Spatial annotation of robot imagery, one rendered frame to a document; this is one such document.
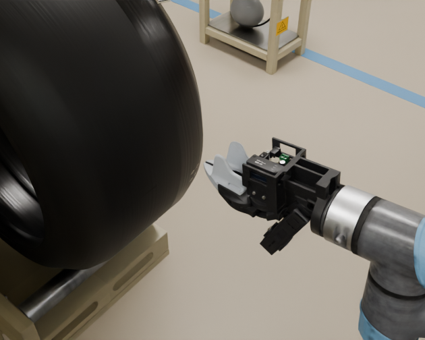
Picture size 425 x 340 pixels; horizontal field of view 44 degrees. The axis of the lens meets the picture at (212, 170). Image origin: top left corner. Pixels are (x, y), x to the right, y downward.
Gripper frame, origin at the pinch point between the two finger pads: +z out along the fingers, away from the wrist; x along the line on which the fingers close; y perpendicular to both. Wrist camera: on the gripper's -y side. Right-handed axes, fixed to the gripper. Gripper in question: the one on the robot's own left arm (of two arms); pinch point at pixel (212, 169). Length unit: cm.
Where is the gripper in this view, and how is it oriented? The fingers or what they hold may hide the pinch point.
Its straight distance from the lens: 78.6
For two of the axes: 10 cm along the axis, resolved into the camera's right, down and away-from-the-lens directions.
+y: -1.0, -7.7, -6.3
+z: -7.7, -3.4, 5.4
